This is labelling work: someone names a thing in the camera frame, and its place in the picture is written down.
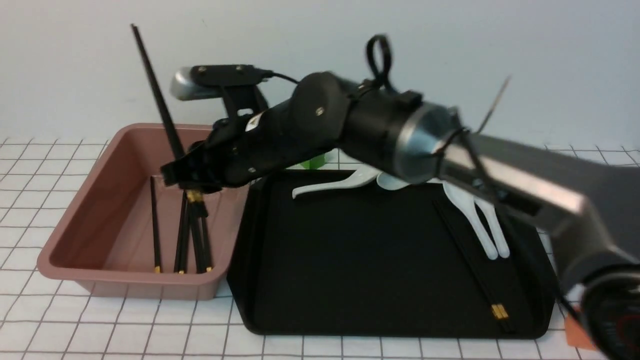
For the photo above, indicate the white spoon far left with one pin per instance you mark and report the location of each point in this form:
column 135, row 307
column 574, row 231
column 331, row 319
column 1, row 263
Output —
column 361, row 177

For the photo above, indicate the green cube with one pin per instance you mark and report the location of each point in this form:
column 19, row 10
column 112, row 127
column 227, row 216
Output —
column 314, row 163

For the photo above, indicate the orange cube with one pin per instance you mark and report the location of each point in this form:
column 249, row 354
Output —
column 576, row 336

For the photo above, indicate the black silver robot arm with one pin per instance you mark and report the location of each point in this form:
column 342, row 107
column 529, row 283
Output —
column 589, row 210

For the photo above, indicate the black chopstick pair tray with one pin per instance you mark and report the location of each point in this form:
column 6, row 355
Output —
column 194, row 197
column 497, row 309

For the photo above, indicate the white spoon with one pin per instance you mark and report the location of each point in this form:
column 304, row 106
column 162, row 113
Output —
column 361, row 177
column 466, row 204
column 495, row 228
column 390, row 183

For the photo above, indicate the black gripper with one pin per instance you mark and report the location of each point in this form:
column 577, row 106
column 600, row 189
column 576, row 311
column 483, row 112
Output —
column 232, row 156

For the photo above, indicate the white spoon middle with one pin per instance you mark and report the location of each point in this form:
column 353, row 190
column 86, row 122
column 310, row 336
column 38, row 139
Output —
column 390, row 183

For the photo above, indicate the black chopstick leftmost in bin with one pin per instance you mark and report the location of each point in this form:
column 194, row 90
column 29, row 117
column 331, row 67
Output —
column 157, row 251

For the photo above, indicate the pink plastic bin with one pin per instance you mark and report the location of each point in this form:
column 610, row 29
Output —
column 104, row 240

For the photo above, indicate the black chopstick in bin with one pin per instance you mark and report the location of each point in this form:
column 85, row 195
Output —
column 157, row 251
column 182, row 244
column 206, row 245
column 196, row 234

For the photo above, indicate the black plastic tray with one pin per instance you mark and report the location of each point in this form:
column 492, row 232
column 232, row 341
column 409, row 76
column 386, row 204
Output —
column 367, row 262

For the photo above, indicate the black chopstick rightmost in bin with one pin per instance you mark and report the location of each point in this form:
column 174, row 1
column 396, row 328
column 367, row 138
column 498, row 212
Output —
column 206, row 245

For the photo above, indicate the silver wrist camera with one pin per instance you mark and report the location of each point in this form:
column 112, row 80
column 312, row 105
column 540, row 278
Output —
column 237, row 85

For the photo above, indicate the white spoon far right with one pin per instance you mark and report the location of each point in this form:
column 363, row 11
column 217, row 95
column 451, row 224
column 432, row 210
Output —
column 495, row 228

